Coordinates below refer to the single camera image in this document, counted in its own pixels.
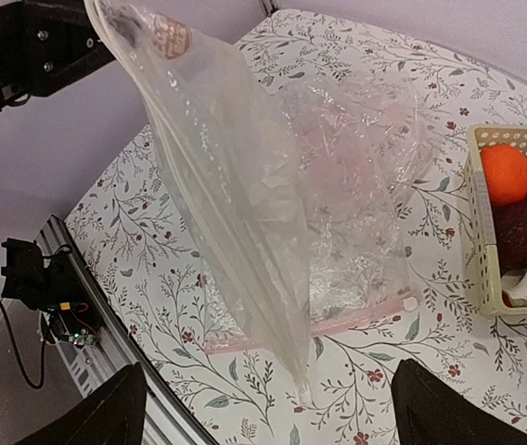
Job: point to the clear white-dotted zip bag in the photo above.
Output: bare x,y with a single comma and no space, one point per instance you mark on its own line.
180,73

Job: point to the dark red toy onion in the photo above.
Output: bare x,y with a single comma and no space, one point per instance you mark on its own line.
510,223

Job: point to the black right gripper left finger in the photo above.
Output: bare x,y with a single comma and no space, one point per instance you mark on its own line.
113,414

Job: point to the orange toy fruit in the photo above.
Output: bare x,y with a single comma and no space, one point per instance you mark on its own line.
505,171

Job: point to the aluminium front rail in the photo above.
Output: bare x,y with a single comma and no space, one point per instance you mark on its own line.
76,373

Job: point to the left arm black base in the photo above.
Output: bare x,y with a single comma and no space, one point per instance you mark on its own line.
50,285

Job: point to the clear pink-zipper zip bag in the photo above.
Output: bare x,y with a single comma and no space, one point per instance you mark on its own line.
309,243

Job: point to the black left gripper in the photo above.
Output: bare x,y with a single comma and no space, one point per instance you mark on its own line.
45,46

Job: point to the beige perforated plastic basket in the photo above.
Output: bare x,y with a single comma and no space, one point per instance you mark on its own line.
491,301

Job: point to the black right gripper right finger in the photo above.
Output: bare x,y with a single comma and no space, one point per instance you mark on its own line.
427,411

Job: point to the floral patterned table mat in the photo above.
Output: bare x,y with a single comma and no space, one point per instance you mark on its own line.
133,240

